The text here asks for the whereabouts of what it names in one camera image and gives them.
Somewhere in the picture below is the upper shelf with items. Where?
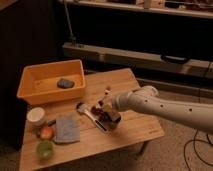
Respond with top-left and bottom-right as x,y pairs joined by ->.
56,0 -> 213,20

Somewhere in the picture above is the green vegetable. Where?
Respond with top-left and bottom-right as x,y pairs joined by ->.
36,120 -> 56,138

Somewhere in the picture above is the white handled brush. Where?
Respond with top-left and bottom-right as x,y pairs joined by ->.
76,102 -> 107,132

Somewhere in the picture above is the metal stand pole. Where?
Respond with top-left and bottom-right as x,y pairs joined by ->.
63,0 -> 76,46

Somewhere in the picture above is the blue folded cloth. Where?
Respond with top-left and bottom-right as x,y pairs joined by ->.
54,115 -> 80,144

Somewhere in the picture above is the dark grape bunch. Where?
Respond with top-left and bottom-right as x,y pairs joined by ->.
91,106 -> 106,121

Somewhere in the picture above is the grey metal shelf rail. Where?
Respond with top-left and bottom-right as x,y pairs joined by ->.
62,42 -> 213,79

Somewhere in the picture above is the red apple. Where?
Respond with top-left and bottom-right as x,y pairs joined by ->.
40,127 -> 54,140

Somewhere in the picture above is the yellow plastic bin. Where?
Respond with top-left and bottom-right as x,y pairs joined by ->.
17,60 -> 86,105

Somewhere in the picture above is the small metal cup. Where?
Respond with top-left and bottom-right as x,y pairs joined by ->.
108,121 -> 118,130

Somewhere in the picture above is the green round fruit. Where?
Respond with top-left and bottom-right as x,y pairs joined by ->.
36,140 -> 53,160

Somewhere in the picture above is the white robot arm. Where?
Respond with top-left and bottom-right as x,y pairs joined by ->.
101,85 -> 213,134

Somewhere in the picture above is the black cable on floor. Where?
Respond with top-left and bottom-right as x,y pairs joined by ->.
183,129 -> 213,171

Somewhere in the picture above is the black handle on rail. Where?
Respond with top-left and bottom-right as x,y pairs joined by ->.
160,55 -> 190,64

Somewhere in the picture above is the white round container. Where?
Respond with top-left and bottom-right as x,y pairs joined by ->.
27,107 -> 45,126

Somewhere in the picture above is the brown rectangular eraser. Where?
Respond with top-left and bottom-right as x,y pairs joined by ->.
108,111 -> 121,123

